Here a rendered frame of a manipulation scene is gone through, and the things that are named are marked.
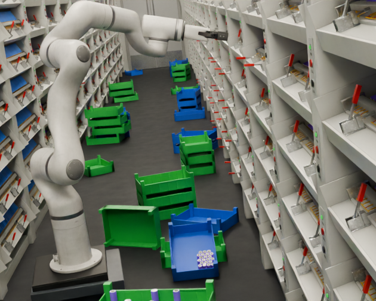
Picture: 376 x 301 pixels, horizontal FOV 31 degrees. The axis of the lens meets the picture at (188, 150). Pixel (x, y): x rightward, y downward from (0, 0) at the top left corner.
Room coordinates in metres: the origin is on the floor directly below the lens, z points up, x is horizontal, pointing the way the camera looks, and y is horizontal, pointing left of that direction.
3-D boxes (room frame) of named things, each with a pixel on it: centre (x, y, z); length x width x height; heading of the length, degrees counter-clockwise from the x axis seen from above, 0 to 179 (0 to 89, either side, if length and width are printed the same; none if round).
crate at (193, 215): (3.49, -0.05, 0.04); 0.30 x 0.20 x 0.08; 56
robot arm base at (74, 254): (2.35, 0.45, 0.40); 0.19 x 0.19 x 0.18
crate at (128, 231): (3.30, 0.33, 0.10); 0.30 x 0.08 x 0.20; 65
